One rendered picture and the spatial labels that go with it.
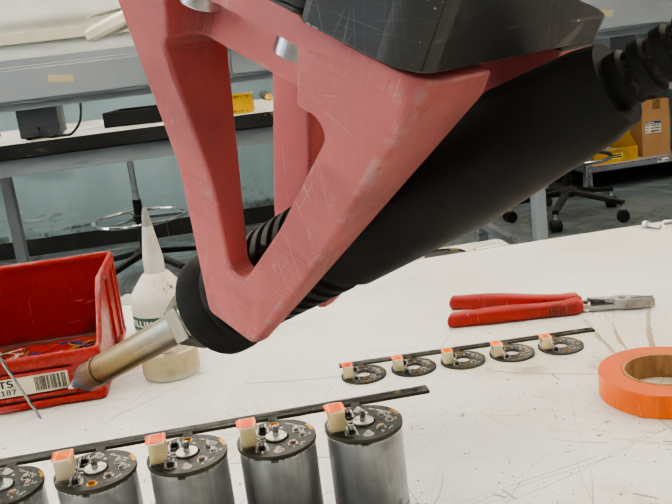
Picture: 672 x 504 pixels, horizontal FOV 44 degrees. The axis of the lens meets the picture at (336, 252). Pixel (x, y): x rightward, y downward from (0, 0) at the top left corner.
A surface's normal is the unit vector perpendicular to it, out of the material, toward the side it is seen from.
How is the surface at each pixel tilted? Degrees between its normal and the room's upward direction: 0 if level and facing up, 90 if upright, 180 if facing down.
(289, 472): 90
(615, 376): 3
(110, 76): 90
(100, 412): 0
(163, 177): 90
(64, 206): 90
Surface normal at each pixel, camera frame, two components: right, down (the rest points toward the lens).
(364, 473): -0.06, 0.25
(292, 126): -0.57, 0.22
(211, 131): 0.81, 0.16
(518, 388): -0.11, -0.96
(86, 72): 0.16, 0.22
